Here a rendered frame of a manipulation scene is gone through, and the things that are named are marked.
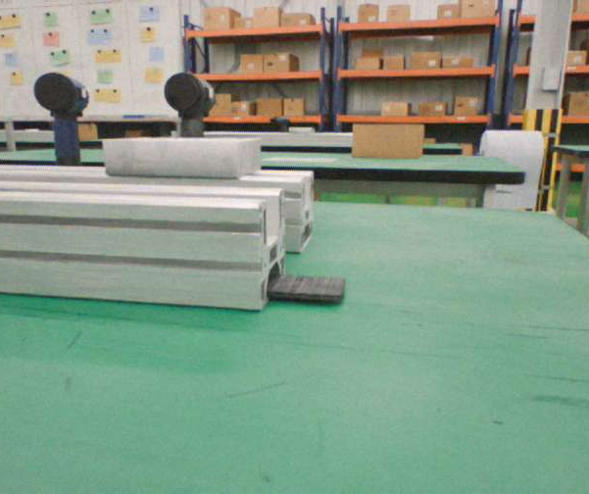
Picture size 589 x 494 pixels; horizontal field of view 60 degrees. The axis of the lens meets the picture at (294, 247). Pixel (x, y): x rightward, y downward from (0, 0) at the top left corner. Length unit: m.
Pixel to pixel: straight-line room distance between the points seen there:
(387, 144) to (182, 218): 2.03
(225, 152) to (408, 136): 1.85
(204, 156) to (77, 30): 3.44
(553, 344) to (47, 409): 0.31
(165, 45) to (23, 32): 1.09
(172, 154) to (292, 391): 0.37
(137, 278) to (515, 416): 0.29
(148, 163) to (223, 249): 0.24
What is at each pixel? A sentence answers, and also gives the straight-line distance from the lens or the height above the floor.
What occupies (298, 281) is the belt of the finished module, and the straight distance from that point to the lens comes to 0.44.
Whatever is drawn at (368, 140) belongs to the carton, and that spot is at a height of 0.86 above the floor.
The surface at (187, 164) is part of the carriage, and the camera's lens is 0.59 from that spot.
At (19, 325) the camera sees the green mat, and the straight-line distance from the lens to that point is 0.42.
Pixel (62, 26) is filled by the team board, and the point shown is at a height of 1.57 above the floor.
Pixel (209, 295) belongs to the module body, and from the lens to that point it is 0.41.
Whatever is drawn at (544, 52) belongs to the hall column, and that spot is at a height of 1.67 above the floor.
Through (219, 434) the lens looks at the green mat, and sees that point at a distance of 0.26.
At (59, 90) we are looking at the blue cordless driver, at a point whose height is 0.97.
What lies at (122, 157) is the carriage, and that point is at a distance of 0.62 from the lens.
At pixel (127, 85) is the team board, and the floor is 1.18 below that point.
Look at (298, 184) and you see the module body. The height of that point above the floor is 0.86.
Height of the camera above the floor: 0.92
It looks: 13 degrees down
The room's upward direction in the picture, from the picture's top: straight up
